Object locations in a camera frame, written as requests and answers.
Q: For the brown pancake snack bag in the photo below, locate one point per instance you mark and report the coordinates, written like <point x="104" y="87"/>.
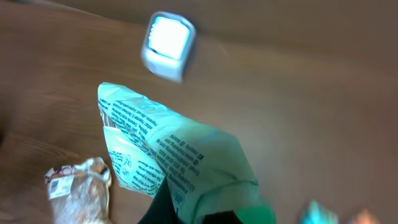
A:
<point x="79" y="194"/>

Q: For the light green snack bag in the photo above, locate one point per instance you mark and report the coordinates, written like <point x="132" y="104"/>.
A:
<point x="205" y="168"/>

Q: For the white barcode scanner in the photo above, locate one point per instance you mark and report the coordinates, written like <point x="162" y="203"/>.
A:
<point x="167" y="45"/>

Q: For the teal tissue pack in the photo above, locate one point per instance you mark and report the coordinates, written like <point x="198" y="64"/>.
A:
<point x="317" y="214"/>

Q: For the green lid jar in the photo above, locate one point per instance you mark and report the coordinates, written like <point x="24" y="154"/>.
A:
<point x="260" y="214"/>

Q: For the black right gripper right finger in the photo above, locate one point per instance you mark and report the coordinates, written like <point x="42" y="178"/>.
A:
<point x="228" y="217"/>

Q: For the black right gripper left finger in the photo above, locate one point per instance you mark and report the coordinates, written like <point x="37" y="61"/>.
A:
<point x="161" y="210"/>

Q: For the orange snack packet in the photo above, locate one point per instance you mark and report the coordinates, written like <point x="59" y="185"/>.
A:
<point x="364" y="216"/>

